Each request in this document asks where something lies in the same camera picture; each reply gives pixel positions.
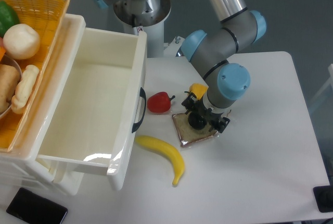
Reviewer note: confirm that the yellow bell pepper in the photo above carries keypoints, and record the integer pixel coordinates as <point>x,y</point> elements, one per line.
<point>197,89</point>

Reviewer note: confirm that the brown bread roll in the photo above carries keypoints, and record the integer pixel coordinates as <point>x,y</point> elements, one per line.
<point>10,77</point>

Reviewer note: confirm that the black drawer handle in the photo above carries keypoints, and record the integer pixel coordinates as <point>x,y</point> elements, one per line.
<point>141,110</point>

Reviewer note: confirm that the yellow banana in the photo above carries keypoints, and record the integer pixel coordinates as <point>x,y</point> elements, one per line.
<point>168,151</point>

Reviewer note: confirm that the red bell pepper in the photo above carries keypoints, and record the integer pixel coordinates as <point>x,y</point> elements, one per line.
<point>160,102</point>

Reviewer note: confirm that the dark purple mangosteen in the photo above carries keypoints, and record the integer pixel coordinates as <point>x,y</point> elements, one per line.
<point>196,121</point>

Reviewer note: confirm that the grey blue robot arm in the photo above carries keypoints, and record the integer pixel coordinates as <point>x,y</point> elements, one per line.
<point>209,55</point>

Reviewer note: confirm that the white plastic drawer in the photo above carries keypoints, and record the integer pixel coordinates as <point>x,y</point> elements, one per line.
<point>91,129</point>

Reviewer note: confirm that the wrapped bread slice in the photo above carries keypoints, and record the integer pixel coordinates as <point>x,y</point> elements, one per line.
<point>187,135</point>

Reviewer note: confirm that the black device at edge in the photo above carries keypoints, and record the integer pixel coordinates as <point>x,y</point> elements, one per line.
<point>323,197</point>

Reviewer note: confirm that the white round bun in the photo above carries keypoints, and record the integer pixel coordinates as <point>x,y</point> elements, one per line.
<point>21,42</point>

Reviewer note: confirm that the metal bowl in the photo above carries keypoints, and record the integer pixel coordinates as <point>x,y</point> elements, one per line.
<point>9,61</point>

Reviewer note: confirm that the green avocado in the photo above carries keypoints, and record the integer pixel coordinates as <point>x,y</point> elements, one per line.
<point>9,18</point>

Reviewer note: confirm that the white drawer cabinet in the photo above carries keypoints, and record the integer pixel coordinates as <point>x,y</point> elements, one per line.
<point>22,166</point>

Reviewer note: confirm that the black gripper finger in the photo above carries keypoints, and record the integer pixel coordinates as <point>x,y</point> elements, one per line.
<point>189,102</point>
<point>219,124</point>

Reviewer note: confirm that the black smartphone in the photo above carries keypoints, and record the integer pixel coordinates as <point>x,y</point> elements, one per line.
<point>32,208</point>

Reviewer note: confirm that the pale twisted bread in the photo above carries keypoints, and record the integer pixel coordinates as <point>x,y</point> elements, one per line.
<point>24,89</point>

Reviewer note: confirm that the orange fruit piece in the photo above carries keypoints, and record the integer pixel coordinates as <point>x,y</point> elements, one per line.
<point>2,52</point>

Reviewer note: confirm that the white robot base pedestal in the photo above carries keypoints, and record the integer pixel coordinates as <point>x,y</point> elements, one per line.
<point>149,16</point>

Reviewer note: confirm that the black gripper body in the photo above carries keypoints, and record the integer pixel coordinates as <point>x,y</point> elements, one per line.
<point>207,110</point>

